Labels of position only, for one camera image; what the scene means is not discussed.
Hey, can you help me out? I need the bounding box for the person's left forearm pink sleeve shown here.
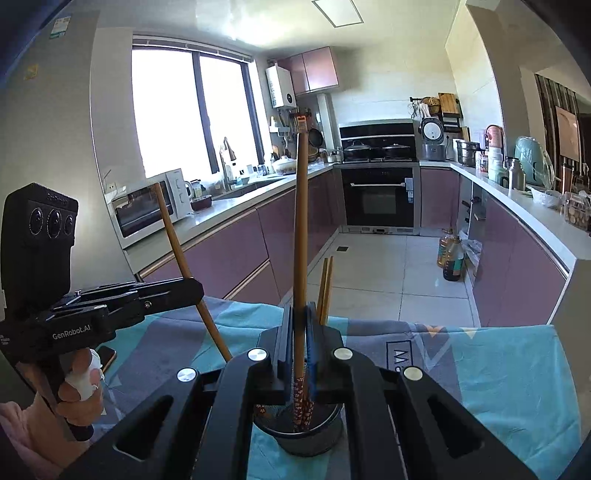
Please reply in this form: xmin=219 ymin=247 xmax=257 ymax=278
xmin=0 ymin=399 xmax=70 ymax=480

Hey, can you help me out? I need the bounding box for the teal grey printed tablecloth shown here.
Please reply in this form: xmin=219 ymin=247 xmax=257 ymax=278
xmin=81 ymin=295 xmax=583 ymax=480

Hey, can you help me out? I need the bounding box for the grey rice cooker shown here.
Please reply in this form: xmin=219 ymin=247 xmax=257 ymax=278
xmin=419 ymin=117 xmax=448 ymax=161

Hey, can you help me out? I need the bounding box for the pink wall cabinet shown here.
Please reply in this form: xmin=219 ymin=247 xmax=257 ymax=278
xmin=277 ymin=46 xmax=340 ymax=96

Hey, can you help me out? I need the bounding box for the pink base cabinets long run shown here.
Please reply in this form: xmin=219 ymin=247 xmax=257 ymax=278
xmin=124 ymin=166 xmax=342 ymax=308

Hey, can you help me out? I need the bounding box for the black built-in oven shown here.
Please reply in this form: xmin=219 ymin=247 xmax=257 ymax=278
xmin=341 ymin=166 xmax=415 ymax=228

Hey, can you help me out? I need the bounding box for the kitchen window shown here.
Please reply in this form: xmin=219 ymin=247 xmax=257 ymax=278
xmin=131 ymin=44 xmax=266 ymax=178

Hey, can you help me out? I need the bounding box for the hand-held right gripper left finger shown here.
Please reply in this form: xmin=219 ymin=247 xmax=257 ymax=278
xmin=58 ymin=304 xmax=297 ymax=480

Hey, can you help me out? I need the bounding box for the stainless steel stockpot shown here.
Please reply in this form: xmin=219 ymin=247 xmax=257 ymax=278
xmin=455 ymin=139 xmax=481 ymax=167

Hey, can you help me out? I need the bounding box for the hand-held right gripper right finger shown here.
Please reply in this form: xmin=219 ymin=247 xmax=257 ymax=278
xmin=305 ymin=305 xmax=539 ymax=480

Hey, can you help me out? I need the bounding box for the black smartphone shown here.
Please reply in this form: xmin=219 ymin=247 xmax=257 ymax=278
xmin=95 ymin=345 xmax=117 ymax=372

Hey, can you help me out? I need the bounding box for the black mesh utensil holder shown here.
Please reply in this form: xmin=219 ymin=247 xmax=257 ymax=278
xmin=252 ymin=401 xmax=346 ymax=457

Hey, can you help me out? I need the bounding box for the silver refrigerator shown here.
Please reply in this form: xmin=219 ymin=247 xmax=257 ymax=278
xmin=0 ymin=9 xmax=139 ymax=296

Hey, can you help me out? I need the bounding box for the steel thermos flask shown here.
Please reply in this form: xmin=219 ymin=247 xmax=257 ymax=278
xmin=508 ymin=158 xmax=527 ymax=191

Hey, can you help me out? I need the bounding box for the dark cooking oil bottle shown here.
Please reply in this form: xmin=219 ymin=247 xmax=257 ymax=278
xmin=442 ymin=235 xmax=465 ymax=282

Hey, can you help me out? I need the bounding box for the white water heater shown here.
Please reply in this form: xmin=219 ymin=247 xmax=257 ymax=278
xmin=265 ymin=65 xmax=298 ymax=110

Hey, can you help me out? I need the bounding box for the black range hood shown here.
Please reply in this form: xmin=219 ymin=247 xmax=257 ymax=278
xmin=338 ymin=121 xmax=416 ymax=153

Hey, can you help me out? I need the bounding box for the ceiling light panel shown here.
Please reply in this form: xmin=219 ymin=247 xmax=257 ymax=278
xmin=311 ymin=0 xmax=363 ymax=26

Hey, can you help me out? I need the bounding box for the clear plastic food box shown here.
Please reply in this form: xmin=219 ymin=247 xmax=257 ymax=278
xmin=561 ymin=191 xmax=591 ymax=232

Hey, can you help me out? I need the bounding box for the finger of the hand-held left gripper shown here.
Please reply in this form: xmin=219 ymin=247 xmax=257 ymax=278
xmin=46 ymin=278 xmax=205 ymax=326
xmin=75 ymin=281 xmax=185 ymax=296

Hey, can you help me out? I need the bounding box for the white plastic bag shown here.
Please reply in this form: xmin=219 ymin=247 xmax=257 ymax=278
xmin=462 ymin=237 xmax=483 ymax=273

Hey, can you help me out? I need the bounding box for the light green air fryer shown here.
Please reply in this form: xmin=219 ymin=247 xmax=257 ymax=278
xmin=513 ymin=136 xmax=552 ymax=190

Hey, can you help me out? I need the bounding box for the pink base cabinets short run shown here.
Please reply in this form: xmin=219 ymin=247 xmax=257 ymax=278
xmin=418 ymin=166 xmax=568 ymax=328

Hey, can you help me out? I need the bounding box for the white microwave oven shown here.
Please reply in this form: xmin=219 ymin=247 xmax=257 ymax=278
xmin=111 ymin=168 xmax=195 ymax=250

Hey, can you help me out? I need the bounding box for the person's left hand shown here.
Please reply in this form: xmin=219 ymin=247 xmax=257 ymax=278
xmin=16 ymin=348 xmax=106 ymax=430

